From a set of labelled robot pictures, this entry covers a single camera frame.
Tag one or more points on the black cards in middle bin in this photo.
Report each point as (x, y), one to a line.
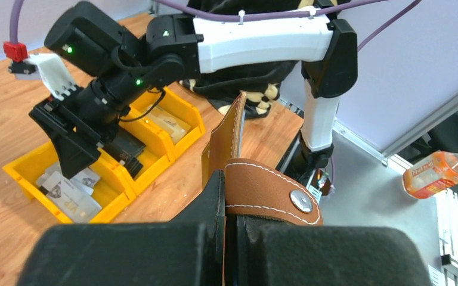
(125, 149)

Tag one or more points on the beige cards in right bin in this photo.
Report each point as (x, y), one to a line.
(175, 127)

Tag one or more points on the right yellow bin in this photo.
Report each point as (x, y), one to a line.
(179, 107)

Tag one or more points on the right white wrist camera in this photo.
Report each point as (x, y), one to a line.
(50, 69)

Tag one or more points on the left yellow bin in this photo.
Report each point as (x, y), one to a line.
(26, 169)

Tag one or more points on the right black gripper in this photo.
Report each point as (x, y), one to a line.
(77, 127)

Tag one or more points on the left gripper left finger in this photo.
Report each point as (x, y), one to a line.
(187, 250)

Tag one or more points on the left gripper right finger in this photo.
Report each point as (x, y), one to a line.
(277, 253)

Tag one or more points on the orange drink bottle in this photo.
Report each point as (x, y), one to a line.
(431, 175)

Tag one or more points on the yellow bin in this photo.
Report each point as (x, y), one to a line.
(179, 107)
(26, 169)
(144, 151)

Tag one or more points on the black floral blanket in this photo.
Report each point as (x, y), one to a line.
(260, 82)

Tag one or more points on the silver cards in left bin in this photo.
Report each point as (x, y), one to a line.
(72, 196)

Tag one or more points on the middle yellow bin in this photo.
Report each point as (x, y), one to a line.
(144, 151)

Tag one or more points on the brown leather card holder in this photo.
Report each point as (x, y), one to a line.
(251, 191)

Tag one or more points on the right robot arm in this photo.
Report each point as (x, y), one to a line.
(95, 69)

